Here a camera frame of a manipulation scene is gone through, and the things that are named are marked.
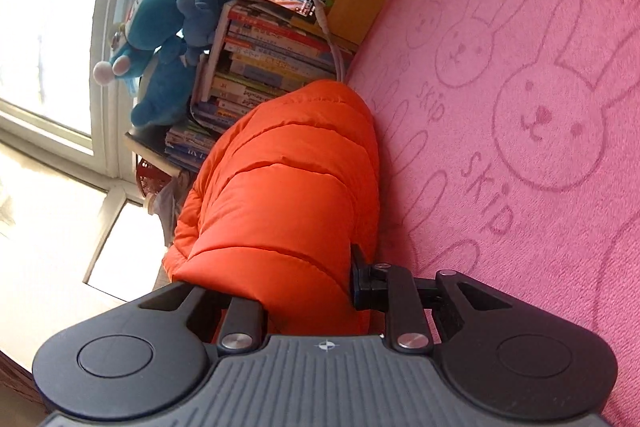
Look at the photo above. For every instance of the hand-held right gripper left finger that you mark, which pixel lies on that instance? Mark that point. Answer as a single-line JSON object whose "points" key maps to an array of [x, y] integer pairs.
{"points": [[240, 322]]}

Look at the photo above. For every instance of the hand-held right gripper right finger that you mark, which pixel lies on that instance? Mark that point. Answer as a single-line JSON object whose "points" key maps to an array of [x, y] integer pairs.
{"points": [[372, 287]]}

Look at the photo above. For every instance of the orange puffer jacket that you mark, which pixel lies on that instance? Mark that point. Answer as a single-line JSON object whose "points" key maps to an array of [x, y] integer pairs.
{"points": [[280, 187]]}

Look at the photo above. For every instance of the red woven basket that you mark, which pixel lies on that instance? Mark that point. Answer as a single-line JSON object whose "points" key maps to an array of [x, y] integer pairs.
{"points": [[150, 179]]}

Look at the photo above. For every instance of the row of picture books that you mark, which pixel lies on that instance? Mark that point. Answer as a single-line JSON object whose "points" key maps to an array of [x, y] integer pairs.
{"points": [[260, 57]]}

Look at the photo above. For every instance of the blue cat plush toy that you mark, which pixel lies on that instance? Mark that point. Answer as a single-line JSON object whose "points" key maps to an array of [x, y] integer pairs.
{"points": [[160, 77]]}

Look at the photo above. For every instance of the small blue plush toy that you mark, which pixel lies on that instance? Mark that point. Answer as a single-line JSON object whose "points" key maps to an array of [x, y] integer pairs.
{"points": [[200, 22]]}

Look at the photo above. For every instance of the white window frame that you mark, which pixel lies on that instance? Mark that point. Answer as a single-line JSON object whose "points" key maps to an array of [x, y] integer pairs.
{"points": [[102, 107]]}

